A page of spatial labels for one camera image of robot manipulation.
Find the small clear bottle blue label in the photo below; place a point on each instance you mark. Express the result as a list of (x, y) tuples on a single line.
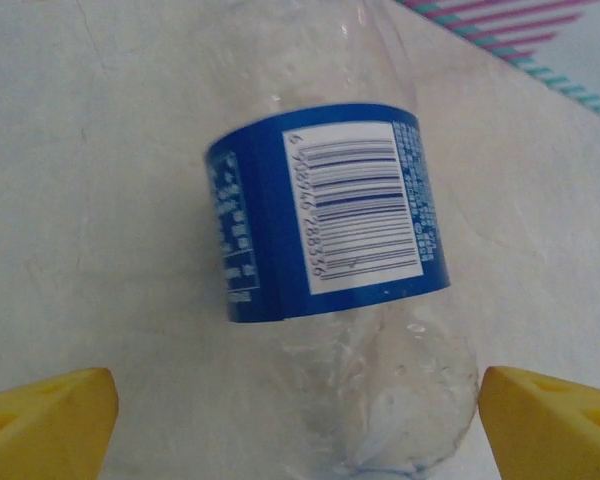
[(350, 200)]

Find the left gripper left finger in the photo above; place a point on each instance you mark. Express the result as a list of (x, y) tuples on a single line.
[(40, 430)]

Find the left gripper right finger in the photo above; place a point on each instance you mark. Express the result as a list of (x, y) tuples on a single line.
[(565, 435)]

